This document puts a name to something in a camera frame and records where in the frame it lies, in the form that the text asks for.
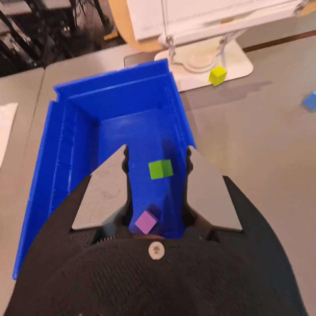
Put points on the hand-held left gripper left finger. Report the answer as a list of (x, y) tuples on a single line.
[(103, 195)]

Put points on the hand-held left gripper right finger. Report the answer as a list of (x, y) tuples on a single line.
[(212, 197)]

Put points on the purple foam cube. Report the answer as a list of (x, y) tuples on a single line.
[(146, 222)]

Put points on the green foam cube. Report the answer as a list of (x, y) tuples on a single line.
[(160, 169)]

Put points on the blue plastic bin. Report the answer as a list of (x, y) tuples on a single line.
[(138, 128)]

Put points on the yellow foam cube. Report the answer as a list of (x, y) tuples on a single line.
[(217, 76)]

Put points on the blue foam cube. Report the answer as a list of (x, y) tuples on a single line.
[(310, 101)]

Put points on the white paper sheet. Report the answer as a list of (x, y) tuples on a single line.
[(6, 128)]

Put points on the black metal legs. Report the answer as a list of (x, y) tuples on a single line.
[(37, 37)]

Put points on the white document stand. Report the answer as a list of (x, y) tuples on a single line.
[(197, 14)]

